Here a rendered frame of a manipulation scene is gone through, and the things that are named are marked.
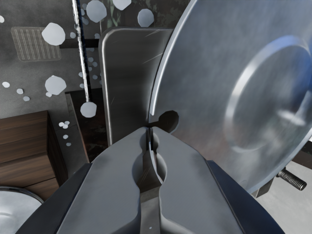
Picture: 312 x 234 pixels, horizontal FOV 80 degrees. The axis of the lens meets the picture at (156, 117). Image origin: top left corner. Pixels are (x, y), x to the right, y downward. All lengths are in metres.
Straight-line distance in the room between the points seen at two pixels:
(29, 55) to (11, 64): 0.19
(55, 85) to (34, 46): 0.49
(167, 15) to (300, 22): 0.15
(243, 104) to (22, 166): 0.61
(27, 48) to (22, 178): 0.40
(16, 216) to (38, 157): 0.21
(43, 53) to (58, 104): 0.30
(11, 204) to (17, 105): 0.41
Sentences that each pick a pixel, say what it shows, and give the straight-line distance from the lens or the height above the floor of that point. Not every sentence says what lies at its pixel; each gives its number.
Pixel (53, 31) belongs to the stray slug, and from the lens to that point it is 0.25.
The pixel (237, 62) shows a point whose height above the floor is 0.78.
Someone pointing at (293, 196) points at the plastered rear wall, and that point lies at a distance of 1.94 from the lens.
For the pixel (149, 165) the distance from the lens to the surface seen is 0.17.
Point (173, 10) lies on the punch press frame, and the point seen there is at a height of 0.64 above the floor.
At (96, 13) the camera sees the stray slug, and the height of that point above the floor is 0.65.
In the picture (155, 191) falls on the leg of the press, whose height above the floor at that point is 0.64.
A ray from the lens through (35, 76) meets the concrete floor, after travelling 0.92.
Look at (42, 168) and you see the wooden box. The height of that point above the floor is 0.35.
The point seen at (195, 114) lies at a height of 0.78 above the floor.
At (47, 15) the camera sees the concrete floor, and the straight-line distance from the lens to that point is 0.89.
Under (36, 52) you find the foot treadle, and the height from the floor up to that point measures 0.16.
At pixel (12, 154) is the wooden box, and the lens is 0.72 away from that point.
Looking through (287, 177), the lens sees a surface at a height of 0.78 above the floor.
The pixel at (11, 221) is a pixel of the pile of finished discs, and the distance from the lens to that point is 0.79.
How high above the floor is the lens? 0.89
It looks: 52 degrees down
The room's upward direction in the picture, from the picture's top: 132 degrees clockwise
